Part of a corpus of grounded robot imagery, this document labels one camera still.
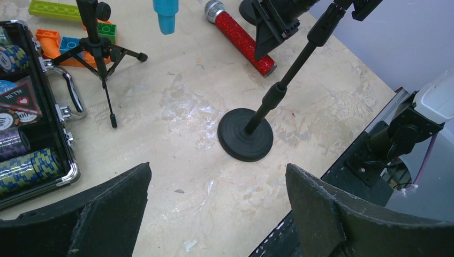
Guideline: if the red glitter microphone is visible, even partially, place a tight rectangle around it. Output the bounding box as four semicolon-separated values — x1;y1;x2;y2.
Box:
204;0;277;77

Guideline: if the black round-base mic stand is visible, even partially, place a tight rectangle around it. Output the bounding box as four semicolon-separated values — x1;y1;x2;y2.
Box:
238;0;260;26

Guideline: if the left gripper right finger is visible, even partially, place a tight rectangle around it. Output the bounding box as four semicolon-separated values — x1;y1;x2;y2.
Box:
285;164;453;256

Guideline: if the tripod shock-mount mic stand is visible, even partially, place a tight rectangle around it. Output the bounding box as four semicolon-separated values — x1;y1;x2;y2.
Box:
52;0;148;128

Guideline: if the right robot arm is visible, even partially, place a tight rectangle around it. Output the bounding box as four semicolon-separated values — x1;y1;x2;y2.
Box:
239;1;453;186

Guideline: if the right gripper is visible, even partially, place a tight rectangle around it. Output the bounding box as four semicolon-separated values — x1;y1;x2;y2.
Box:
252;0;320;61

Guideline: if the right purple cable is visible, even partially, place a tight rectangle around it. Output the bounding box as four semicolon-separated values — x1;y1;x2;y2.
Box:
400;133;441;194

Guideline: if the blue toy microphone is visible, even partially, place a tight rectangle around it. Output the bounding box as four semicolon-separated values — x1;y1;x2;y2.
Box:
153;0;179;35

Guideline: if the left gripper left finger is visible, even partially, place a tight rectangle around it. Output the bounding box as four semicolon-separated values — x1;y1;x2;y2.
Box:
1;162;152;256

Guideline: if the black poker chip case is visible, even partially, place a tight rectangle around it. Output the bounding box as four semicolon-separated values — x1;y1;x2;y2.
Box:
1;20;85;209

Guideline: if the tall black mic stand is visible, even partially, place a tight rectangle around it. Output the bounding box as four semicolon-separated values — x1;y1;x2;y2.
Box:
217;0;384;163

